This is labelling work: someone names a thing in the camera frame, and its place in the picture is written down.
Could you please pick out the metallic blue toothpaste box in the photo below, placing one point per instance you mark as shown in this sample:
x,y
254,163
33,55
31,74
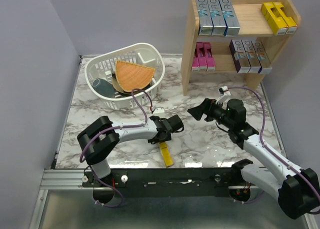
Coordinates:
x,y
230,18
217,18

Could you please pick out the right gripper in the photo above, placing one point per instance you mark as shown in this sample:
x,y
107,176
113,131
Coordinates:
x,y
196,112

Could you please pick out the yellow toothpaste box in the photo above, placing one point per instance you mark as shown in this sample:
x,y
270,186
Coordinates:
x,y
279,12
168,161
275,22

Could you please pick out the silver toothpaste box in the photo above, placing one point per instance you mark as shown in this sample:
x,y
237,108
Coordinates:
x,y
254,62

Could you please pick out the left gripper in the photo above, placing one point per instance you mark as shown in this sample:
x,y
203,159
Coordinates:
x,y
169,138

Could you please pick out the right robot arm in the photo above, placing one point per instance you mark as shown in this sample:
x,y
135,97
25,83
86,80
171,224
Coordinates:
x,y
296,190

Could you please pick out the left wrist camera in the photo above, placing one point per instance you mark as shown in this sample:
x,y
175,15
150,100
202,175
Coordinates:
x,y
159,111

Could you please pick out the black base bar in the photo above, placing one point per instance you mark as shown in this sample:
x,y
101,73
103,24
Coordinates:
x,y
170,182

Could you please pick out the dark teal cup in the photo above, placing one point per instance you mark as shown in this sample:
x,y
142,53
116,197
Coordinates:
x,y
103,87

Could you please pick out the pink toothpaste box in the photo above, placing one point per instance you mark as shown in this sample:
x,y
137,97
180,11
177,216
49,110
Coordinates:
x,y
195,67
201,56
210,61

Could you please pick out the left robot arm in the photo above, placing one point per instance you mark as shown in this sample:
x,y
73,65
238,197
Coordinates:
x,y
101,137

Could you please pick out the wooden two-tier shelf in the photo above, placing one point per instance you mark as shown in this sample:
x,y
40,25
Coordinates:
x,y
252,25

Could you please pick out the blue green toothpaste box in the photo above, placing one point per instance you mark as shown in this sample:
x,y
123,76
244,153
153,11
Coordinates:
x,y
205,21

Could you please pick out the white plastic basket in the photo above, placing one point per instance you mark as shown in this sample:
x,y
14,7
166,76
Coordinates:
x,y
104,65

